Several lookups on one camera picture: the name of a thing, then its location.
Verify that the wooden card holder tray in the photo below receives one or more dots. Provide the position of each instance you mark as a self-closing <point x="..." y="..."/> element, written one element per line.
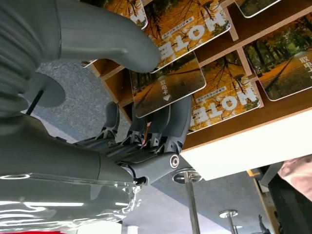
<point x="248" y="32"/>

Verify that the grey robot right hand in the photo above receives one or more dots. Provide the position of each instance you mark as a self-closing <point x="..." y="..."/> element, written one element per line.
<point x="48" y="168"/>

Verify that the chrome stanchion post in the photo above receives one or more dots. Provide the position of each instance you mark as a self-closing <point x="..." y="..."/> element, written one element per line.
<point x="230" y="219"/>
<point x="191" y="200"/>

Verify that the person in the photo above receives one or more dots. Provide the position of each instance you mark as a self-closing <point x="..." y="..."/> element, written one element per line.
<point x="298" y="176"/>

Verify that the autumn hotel key card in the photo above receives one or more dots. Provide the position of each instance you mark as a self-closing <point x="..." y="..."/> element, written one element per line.
<point x="133" y="11"/>
<point x="187" y="29"/>
<point x="227" y="97"/>

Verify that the ribbed grey right arm sleeve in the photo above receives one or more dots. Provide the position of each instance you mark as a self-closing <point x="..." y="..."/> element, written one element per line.
<point x="22" y="48"/>

